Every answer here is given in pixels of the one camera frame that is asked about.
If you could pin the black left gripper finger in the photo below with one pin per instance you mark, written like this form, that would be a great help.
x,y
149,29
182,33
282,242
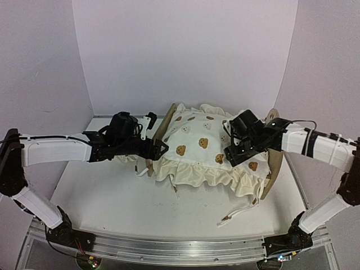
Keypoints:
x,y
157,152
159,143

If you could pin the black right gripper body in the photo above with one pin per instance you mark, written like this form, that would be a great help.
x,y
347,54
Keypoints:
x,y
250,148

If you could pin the bear print cushion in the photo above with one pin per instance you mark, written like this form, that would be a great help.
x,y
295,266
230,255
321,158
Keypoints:
x,y
213,152

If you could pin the wooden pet bed frame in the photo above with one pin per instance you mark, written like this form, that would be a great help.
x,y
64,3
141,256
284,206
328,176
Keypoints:
x,y
272,166

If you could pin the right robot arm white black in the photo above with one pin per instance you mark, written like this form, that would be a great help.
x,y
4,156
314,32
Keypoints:
x,y
250,136

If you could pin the small circuit board with leds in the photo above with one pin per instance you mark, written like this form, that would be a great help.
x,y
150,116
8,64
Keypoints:
x,y
87,261

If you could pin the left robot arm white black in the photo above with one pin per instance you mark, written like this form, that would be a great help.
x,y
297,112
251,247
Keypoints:
x,y
124,135

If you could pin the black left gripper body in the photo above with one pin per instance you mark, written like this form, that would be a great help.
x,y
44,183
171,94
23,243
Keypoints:
x,y
145,153

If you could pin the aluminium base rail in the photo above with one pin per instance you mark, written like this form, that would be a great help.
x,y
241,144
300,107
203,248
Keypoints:
x,y
169,252

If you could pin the small bear print pillow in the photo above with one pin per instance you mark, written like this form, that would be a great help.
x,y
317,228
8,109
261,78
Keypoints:
x,y
128,160

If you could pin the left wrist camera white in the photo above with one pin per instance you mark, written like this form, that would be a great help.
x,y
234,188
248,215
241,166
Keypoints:
x,y
146,123

